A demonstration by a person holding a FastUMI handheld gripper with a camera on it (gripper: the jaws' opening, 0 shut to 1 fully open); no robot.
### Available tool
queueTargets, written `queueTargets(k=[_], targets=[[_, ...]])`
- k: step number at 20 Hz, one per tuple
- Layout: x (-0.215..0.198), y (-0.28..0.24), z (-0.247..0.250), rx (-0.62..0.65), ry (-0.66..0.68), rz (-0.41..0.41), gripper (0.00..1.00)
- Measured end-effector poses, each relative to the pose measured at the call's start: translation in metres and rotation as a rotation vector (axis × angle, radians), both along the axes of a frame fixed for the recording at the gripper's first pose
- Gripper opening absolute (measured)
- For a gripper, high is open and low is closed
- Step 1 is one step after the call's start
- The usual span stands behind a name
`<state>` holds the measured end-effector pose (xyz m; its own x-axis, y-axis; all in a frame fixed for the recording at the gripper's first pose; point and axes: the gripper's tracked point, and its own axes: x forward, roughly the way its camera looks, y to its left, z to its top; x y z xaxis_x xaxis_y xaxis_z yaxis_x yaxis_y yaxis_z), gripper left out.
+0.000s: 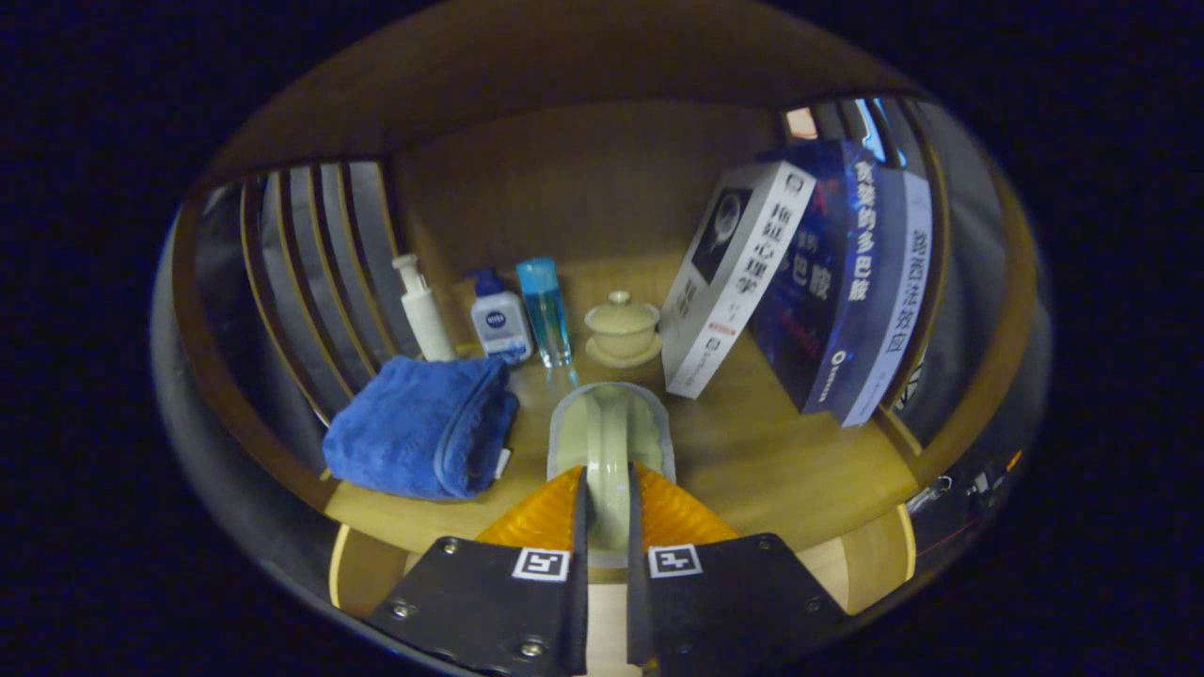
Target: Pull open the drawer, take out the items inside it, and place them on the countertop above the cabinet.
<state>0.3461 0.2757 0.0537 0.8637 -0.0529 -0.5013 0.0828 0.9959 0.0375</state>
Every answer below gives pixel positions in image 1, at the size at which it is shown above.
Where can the wooden drawer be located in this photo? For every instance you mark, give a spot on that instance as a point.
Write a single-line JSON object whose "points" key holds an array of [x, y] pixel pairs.
{"points": [[870, 564]]}

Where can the dark blue book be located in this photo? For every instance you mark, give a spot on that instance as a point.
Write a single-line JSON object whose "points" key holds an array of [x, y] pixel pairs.
{"points": [[847, 282]]}

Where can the wooden cabinet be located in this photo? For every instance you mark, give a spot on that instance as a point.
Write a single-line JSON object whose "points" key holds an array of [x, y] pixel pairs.
{"points": [[583, 56]]}

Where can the white book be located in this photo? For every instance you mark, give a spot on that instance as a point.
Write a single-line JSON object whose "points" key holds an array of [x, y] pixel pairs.
{"points": [[734, 282]]}

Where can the clear blue bottle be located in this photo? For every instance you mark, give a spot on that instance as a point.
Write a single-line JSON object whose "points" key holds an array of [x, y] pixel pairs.
{"points": [[546, 315]]}

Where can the pale grey book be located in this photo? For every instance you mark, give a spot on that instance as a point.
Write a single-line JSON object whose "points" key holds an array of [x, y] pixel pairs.
{"points": [[898, 301]]}

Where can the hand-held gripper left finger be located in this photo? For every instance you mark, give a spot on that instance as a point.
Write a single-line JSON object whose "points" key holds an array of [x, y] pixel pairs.
{"points": [[489, 602]]}

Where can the blue rolled towel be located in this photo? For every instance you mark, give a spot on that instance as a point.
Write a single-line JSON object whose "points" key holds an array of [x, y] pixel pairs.
{"points": [[414, 423]]}

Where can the white bottle with blue cap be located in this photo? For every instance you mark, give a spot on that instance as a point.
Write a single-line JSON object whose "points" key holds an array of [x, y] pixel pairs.
{"points": [[499, 324]]}

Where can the wooden countertop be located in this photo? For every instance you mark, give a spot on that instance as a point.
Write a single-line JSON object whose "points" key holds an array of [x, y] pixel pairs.
{"points": [[752, 451]]}

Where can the white pump bottle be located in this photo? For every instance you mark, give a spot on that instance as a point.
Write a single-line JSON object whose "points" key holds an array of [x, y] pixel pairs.
{"points": [[425, 320]]}

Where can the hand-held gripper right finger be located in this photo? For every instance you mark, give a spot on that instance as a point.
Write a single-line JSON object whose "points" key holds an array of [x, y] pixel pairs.
{"points": [[724, 602]]}

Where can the cream lidded teacup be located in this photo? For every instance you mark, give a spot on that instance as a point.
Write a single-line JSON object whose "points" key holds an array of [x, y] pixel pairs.
{"points": [[623, 324]]}

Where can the black floor equipment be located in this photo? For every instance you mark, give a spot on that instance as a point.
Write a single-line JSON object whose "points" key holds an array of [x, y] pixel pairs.
{"points": [[969, 489]]}

